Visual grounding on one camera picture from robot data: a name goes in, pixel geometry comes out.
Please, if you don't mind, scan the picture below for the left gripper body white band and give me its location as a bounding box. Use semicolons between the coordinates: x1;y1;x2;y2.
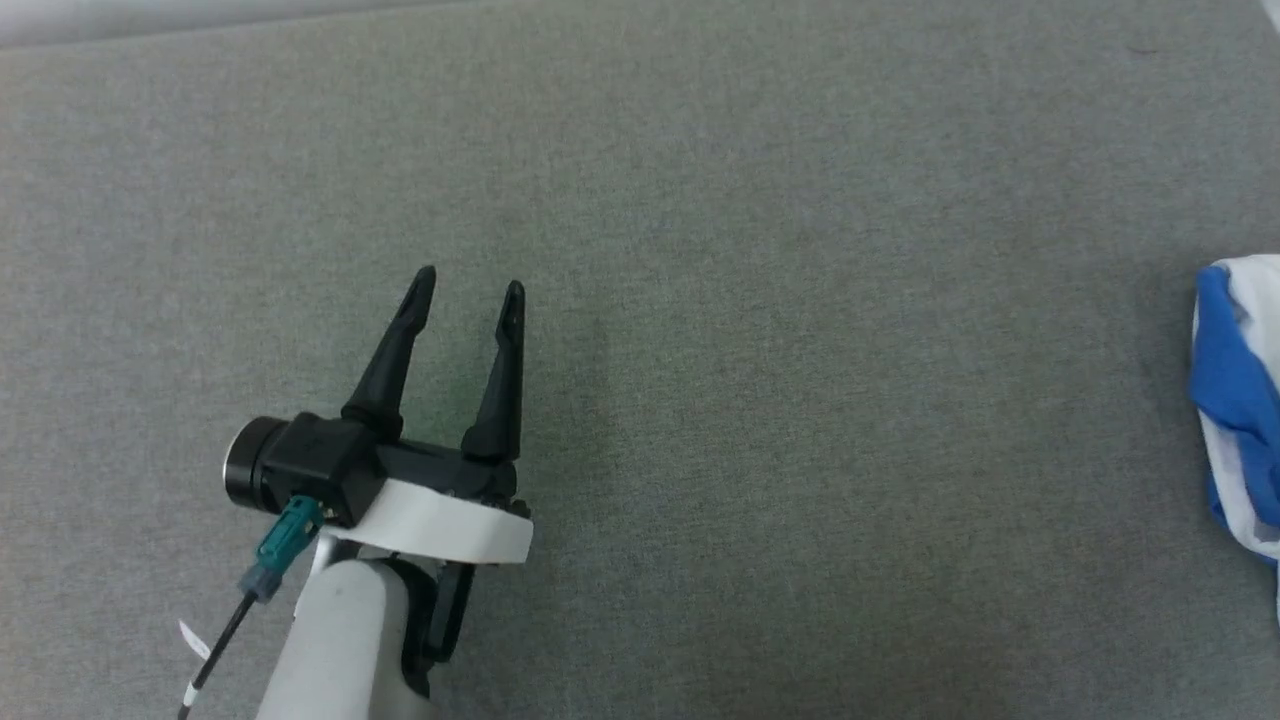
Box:
322;440;535;567

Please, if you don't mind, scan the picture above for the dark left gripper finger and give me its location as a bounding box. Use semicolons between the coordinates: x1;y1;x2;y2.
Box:
461;279;528;464
341;264;439;443

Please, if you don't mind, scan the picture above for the blue and white garment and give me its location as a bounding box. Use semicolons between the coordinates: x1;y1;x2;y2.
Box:
1187;254;1280;629

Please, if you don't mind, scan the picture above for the grey-green fabric sofa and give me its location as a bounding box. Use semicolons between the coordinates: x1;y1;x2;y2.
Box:
0;0;1280;720

